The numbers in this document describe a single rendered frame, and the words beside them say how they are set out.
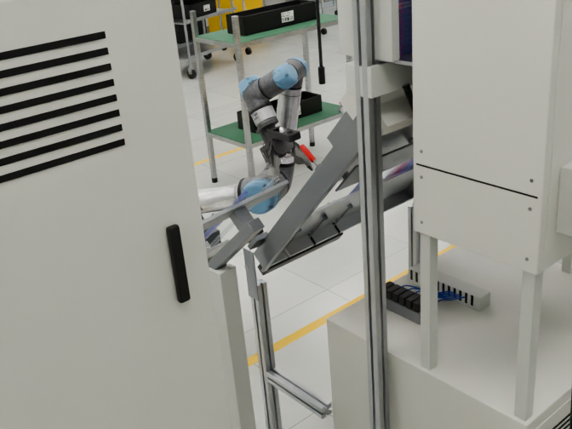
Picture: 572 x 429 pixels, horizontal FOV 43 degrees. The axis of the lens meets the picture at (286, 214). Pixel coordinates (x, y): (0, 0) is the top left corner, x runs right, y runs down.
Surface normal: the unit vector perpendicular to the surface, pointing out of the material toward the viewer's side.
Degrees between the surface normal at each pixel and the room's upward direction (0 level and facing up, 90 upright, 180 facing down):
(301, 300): 0
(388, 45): 90
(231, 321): 90
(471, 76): 90
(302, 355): 0
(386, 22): 90
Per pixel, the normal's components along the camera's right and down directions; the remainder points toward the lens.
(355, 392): -0.76, 0.33
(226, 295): 0.73, 0.23
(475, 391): -0.08, -0.91
